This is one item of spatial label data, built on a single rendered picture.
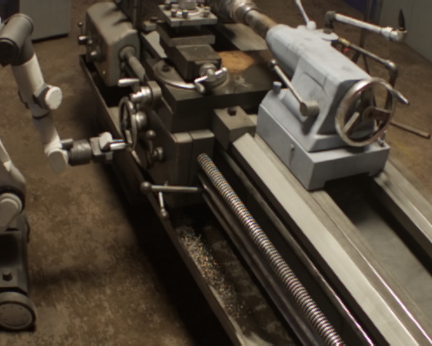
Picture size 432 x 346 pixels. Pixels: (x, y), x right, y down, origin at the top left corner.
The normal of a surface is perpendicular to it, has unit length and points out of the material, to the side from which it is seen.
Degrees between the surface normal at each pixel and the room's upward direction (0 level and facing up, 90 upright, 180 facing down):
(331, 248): 36
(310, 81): 76
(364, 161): 90
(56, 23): 90
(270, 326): 0
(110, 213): 0
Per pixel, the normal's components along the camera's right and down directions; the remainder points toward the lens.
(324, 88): -0.87, -0.01
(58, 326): 0.11, -0.81
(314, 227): -0.44, -0.57
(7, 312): 0.25, 0.58
